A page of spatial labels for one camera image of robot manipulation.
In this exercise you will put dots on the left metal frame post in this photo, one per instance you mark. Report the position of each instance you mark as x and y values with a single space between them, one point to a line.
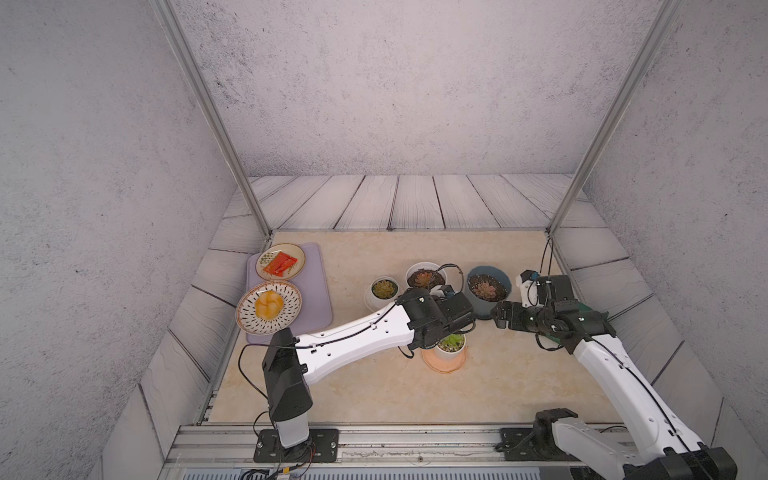
184 55

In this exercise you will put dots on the metal frame post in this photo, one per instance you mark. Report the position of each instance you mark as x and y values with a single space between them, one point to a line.
184 55
643 60

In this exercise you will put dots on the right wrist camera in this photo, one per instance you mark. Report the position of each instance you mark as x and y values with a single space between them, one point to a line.
527 284

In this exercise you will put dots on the patterned white bowl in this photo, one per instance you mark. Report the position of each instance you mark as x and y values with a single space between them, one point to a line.
251 324

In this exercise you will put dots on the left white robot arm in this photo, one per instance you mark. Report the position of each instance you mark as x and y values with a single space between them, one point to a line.
292 363

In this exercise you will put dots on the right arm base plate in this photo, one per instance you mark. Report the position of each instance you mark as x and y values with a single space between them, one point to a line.
517 444

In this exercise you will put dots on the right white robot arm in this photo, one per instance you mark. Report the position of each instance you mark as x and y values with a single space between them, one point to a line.
664 447

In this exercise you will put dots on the white saucer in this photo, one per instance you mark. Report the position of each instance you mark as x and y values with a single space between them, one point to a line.
369 300

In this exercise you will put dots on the right metal frame post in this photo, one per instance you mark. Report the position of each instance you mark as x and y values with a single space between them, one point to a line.
643 60

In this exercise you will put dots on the lavender placemat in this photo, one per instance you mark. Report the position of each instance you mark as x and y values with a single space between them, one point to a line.
316 313

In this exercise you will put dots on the large white succulent pot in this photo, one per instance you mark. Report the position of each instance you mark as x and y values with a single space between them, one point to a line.
425 275

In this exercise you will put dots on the beige plate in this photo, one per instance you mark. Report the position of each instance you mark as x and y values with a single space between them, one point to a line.
289 248

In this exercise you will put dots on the small white succulent pot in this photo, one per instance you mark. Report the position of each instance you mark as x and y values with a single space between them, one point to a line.
384 292

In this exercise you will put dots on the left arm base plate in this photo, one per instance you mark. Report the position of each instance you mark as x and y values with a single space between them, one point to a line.
321 447

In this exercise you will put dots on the blue-grey succulent pot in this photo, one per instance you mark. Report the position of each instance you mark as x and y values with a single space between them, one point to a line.
487 285

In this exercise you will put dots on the terracotta saucer front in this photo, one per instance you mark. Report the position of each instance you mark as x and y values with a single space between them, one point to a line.
444 362

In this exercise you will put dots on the yellow dumplings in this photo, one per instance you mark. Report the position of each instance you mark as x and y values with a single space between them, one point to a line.
268 305

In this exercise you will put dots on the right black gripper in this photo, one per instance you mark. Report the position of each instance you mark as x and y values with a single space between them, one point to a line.
515 309

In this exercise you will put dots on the white pot green succulent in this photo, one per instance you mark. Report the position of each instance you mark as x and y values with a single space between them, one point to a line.
450 347

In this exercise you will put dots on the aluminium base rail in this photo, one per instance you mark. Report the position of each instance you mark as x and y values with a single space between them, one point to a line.
365 452

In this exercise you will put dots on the red food sticks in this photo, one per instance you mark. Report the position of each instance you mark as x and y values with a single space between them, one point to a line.
279 264

